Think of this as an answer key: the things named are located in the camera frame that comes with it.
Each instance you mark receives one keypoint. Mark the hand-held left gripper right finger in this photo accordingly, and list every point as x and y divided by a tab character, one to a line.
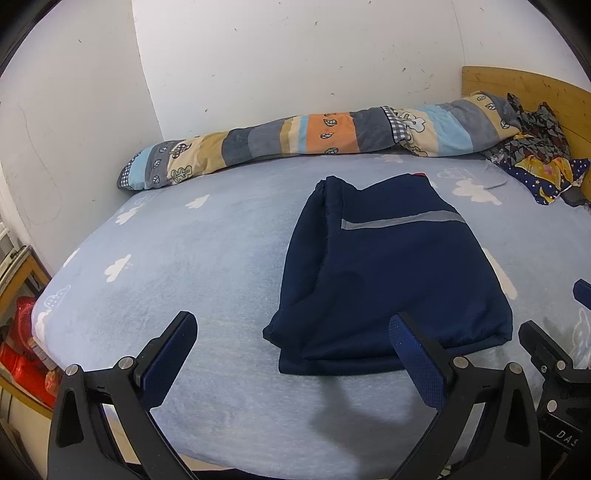
415	364

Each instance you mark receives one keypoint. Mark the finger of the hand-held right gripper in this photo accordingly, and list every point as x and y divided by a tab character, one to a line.
583	293
542	345

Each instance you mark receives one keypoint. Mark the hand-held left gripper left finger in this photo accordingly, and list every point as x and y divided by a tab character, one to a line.
168	360

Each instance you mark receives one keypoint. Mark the navy blue jacket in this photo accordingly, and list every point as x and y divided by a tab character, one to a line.
392	286

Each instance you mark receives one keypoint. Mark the light blue cloud bed sheet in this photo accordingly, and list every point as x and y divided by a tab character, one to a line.
184	258

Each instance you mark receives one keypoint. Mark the yellow and navy star cloth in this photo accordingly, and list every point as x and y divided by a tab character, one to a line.
549	177

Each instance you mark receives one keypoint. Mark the red plastic container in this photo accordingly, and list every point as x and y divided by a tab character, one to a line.
18	364

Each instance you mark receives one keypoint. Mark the red plastic basket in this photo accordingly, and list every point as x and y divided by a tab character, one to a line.
23	316

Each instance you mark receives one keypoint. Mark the dark patterned cloth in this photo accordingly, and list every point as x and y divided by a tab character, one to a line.
540	134

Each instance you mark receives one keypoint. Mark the red plastic items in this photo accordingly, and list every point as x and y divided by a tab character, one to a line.
21	272

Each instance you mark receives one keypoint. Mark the wooden headboard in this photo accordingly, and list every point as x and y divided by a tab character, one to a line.
508	83

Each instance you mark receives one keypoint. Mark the rolled patchwork quilt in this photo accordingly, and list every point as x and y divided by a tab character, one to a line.
323	134

